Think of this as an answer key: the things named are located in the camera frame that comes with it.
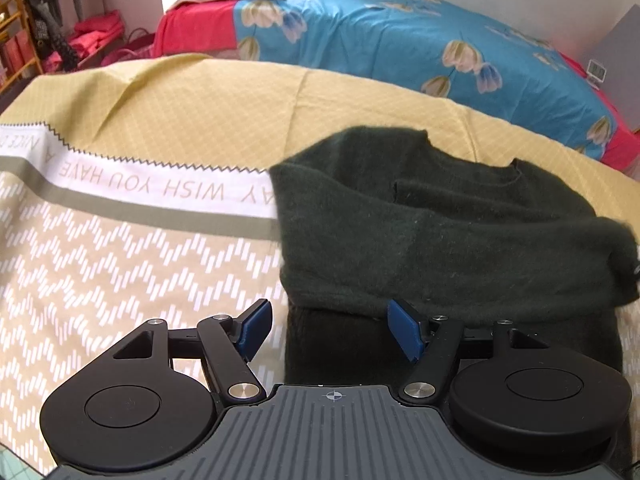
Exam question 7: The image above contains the dark green knit sweater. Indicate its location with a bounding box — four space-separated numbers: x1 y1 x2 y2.
269 127 638 387

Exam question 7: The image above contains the red clothes pile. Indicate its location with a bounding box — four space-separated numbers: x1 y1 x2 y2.
43 10 155 74

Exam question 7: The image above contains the yellow beige patterned bed cover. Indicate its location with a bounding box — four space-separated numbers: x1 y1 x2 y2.
1 55 639 479

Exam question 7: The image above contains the small white digital clock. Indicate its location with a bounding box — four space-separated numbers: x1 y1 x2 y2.
586 58 608 89

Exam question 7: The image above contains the blue floral quilt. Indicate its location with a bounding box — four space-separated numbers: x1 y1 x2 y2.
233 0 617 159

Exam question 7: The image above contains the red bed sheet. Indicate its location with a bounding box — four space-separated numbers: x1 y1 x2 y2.
153 0 238 58

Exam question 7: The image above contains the wooden storage shelf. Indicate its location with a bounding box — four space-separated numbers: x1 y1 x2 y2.
0 0 43 94

